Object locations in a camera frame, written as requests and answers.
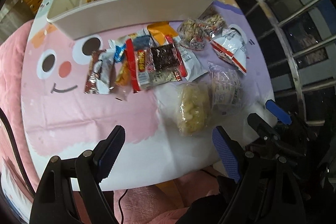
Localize clear nut cluster packet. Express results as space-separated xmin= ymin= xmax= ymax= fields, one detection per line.
xmin=177 ymin=19 xmax=206 ymax=51

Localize clear mixed grain packet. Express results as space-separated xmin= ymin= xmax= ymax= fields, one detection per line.
xmin=196 ymin=7 xmax=227 ymax=39

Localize orange and white snack packet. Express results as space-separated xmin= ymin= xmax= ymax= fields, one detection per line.
xmin=147 ymin=22 xmax=207 ymax=82

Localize red yellow label snack packet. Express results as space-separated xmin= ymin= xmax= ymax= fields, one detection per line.
xmin=126 ymin=35 xmax=155 ymax=93

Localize brown and white snack packet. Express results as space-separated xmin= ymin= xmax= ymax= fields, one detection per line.
xmin=84 ymin=48 xmax=115 ymax=95

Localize metal window security bars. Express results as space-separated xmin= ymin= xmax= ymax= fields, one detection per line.
xmin=235 ymin=0 xmax=335 ymax=127

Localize blue and white snack packet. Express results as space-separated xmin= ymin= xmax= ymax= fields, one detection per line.
xmin=108 ymin=28 xmax=156 ymax=63

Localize black cable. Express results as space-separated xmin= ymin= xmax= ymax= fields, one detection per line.
xmin=0 ymin=107 xmax=35 ymax=198

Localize yellow puffed snack packet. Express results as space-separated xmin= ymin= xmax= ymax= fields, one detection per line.
xmin=176 ymin=83 xmax=211 ymax=136

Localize white red-striped snack bag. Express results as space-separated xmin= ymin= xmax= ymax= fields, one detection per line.
xmin=210 ymin=24 xmax=248 ymax=75

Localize cartoon printed table cover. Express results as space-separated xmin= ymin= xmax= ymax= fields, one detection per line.
xmin=21 ymin=0 xmax=276 ymax=190

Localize clear white printed packet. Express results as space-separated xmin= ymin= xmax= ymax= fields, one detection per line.
xmin=208 ymin=63 xmax=243 ymax=115

